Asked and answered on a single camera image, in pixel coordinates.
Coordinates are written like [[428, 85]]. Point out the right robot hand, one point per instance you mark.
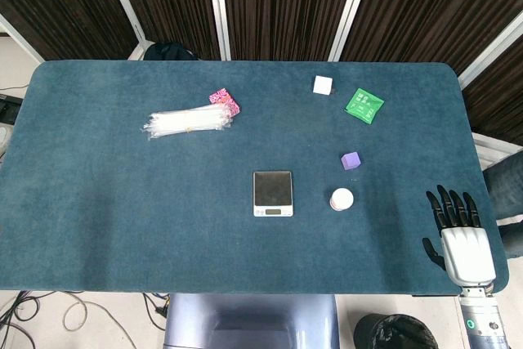
[[468, 253]]

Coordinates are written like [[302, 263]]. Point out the white round container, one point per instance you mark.
[[342, 198]]

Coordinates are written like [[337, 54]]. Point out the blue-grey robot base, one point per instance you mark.
[[249, 324]]

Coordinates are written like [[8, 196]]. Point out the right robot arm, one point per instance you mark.
[[484, 320]]

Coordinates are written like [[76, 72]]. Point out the small digital scale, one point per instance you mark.
[[272, 191]]

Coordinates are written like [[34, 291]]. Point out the black trash bin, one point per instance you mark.
[[392, 334]]

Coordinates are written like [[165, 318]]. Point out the purple cube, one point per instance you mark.
[[351, 162]]

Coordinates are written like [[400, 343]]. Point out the dark brown partition panel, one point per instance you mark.
[[429, 10], [171, 1], [57, 1], [286, 5], [498, 95]]

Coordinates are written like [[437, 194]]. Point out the green packet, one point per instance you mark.
[[363, 106]]

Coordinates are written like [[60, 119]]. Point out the white cube power adapter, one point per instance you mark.
[[322, 84]]

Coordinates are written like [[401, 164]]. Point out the pink patterned packet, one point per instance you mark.
[[224, 99]]

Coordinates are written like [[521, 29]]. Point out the clear plastic straw bundle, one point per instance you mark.
[[184, 123]]

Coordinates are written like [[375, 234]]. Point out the black bag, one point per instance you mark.
[[167, 52]]

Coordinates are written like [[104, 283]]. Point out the black box on floor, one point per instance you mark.
[[9, 110]]

